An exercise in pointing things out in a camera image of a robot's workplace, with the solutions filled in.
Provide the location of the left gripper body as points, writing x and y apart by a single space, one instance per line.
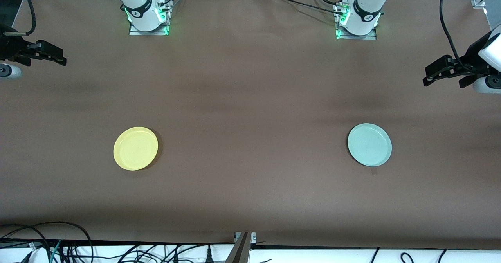
471 63

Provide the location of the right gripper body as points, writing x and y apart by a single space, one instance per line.
8 48

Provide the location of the pale green plate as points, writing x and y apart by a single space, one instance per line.
369 145

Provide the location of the yellow plate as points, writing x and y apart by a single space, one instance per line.
136 148

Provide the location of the brown table cover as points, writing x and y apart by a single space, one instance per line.
250 98

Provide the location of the black power plug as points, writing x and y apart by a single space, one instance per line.
209 257

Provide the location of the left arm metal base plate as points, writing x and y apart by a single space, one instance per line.
370 37

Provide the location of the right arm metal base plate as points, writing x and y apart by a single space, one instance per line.
133 32

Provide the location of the aluminium profile post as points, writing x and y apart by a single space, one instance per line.
242 251

